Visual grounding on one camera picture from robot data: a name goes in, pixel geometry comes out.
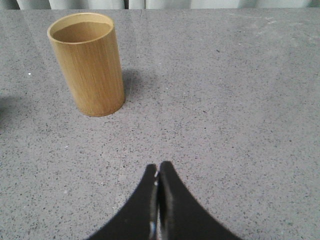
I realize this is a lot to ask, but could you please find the bamboo cylindrical holder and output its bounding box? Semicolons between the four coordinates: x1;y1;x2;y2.
47;12;125;117

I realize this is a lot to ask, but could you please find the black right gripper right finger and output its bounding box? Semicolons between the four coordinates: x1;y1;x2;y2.
158;161;240;240

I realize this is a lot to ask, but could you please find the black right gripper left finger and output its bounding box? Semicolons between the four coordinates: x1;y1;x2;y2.
89;164;158;240

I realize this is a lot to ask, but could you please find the grey-white curtain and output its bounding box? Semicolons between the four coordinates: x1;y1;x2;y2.
0;0;320;10

